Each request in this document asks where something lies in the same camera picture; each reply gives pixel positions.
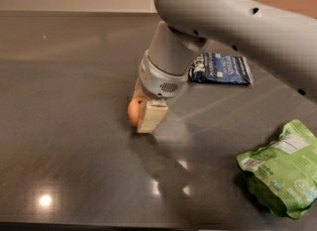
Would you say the orange fruit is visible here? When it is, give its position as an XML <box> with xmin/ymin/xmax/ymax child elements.
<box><xmin>128</xmin><ymin>97</ymin><xmax>146</xmax><ymax>127</ymax></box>

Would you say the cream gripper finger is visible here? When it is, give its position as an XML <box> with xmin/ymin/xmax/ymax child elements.
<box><xmin>137</xmin><ymin>99</ymin><xmax>168</xmax><ymax>133</ymax></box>
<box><xmin>133</xmin><ymin>78</ymin><xmax>148</xmax><ymax>98</ymax></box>

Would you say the blue chip bag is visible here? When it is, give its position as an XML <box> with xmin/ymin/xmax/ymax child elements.
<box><xmin>188</xmin><ymin>53</ymin><xmax>254</xmax><ymax>85</ymax></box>

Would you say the green snack bag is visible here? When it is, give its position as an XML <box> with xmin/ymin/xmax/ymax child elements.
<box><xmin>237</xmin><ymin>120</ymin><xmax>317</xmax><ymax>219</ymax></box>

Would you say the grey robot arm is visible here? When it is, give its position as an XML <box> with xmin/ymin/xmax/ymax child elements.
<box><xmin>135</xmin><ymin>0</ymin><xmax>317</xmax><ymax>133</ymax></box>

